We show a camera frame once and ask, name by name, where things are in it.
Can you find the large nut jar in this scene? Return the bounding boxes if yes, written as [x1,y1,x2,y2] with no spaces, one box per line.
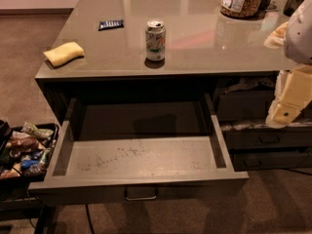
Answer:
[220,0,261,19]

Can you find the grey drawer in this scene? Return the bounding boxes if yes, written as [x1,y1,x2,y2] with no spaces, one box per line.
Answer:
[220,121,312,150]
[29,95,249,206]
[231,147,312,171]
[216,76,312,122]

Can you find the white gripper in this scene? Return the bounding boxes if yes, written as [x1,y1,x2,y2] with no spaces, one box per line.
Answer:
[263,0,312,125]

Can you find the silver green soda can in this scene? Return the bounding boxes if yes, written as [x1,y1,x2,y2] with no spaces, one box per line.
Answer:
[145,19,166,61]

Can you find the black floor cable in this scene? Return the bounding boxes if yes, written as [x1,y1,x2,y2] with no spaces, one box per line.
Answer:
[85,204,96,234]

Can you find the yellow sponge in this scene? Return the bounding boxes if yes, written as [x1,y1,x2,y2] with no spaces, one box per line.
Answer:
[44,42,85,66]

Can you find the green snack bag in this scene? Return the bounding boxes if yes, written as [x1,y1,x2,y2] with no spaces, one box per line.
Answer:
[21,122,54,139]

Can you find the black snack tray cart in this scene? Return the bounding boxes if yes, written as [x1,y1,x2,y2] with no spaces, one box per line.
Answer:
[0,120,59,234]

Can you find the blue candy bar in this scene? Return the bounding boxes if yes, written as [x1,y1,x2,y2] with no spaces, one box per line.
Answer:
[98,19,124,31]

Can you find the blue snack packet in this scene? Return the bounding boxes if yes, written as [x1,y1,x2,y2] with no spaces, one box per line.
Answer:
[20,160,39,171]

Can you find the grey drawer cabinet counter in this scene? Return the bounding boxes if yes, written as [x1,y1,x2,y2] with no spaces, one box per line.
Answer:
[36,0,291,126]

